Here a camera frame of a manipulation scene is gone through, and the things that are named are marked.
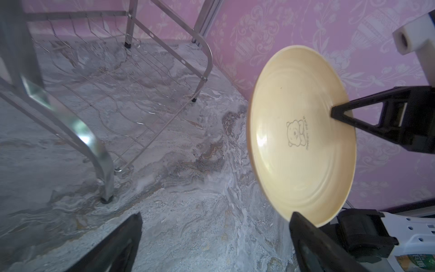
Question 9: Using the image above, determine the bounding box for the yellow plate with bear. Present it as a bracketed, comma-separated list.
[246, 45, 357, 227]

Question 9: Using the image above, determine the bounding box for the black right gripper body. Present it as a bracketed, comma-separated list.
[402, 86, 435, 154]

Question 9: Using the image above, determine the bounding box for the silver metal dish rack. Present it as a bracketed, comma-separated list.
[1, 1, 213, 204]

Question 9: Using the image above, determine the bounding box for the aluminium corner post right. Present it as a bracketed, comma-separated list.
[194, 0, 224, 38]

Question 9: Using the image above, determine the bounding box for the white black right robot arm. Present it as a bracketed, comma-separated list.
[321, 86, 435, 271]

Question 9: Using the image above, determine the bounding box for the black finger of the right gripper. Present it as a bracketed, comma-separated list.
[331, 86, 418, 145]

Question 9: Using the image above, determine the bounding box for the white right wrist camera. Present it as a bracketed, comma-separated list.
[393, 10, 435, 87]

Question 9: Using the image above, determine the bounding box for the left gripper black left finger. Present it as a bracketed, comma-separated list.
[68, 213, 143, 272]

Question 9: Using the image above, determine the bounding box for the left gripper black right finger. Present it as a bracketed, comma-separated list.
[289, 212, 367, 272]

